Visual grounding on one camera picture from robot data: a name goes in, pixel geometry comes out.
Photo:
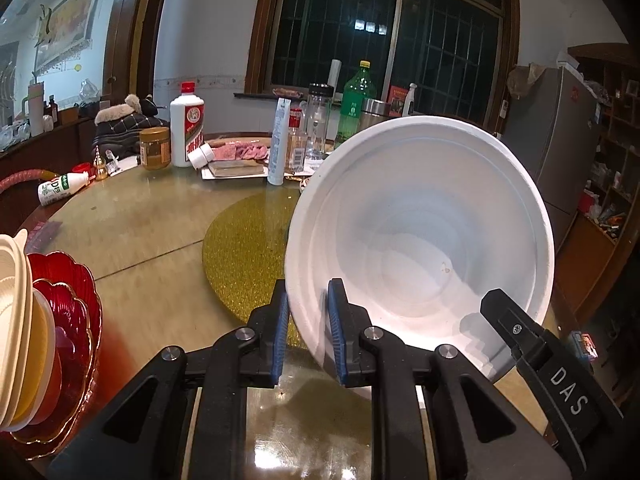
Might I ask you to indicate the white liquor bottle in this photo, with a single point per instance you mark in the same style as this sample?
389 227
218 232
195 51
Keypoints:
182 125

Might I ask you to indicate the green plastic bottle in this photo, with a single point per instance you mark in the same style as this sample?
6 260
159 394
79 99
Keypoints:
352 105

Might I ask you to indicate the white and blue carton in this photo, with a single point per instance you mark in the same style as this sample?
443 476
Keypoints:
277 145

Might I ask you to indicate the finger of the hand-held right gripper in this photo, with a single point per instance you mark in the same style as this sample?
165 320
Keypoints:
515 327

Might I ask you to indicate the brown spread jar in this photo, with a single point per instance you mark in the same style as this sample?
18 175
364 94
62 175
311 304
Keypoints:
155 150

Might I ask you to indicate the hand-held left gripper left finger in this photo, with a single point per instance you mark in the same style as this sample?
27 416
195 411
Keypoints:
280 340

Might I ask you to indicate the small colourful packet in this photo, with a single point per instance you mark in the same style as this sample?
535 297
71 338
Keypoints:
582 345

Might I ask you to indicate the white tumbler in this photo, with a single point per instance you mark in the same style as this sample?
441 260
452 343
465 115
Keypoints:
36 110

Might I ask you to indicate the framed wall painting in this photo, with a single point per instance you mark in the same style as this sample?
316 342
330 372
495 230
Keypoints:
70 20

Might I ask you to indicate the white spray bottle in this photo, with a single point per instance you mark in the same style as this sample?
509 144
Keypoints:
409 102

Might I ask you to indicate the red box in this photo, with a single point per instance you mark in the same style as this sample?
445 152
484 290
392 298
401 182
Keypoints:
395 100

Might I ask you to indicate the red glass plate with sticker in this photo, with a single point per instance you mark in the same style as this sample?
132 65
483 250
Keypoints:
75 355

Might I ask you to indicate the beige bag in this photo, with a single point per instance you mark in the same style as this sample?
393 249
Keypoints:
525 80

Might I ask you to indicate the gold glitter turntable mat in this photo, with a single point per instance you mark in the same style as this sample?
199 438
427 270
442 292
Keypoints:
240 260

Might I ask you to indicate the pink meat pack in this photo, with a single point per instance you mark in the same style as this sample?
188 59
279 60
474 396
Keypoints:
245 150

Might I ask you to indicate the beige plastic bowl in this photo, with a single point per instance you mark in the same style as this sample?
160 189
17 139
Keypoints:
12 320
10 242

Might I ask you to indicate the steel thermos flask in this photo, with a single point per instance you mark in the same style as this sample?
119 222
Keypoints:
372 115

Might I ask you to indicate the wooden door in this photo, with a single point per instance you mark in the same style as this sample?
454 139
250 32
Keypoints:
130 35

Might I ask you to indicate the multicolour hoop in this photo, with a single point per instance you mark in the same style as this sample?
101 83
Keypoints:
20 176

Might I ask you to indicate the white milk bottle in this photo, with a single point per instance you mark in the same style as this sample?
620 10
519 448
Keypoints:
60 189

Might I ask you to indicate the white paper packet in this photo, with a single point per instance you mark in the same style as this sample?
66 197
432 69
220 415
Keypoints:
122 164

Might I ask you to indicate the white paper roll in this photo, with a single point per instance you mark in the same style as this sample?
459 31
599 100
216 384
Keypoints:
335 77

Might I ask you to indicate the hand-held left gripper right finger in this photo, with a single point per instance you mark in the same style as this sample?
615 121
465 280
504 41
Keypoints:
336 335

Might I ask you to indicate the dark jacket with fur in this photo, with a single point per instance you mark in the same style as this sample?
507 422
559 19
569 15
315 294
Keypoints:
125 125

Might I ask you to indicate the dark window with wooden frame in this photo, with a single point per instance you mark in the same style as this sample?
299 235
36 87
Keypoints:
325 35

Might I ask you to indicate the gold bell ornament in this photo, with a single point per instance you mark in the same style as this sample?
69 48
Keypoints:
100 170

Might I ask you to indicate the wooden shelf cabinet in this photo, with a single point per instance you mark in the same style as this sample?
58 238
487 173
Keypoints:
620 160

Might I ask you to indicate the clear bottle with black lid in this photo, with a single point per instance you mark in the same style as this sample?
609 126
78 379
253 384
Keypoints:
319 120

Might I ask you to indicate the white foam bowl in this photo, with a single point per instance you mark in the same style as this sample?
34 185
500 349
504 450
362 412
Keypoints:
425 210
44 350

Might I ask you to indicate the grey refrigerator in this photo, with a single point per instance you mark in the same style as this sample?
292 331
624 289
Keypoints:
550 150

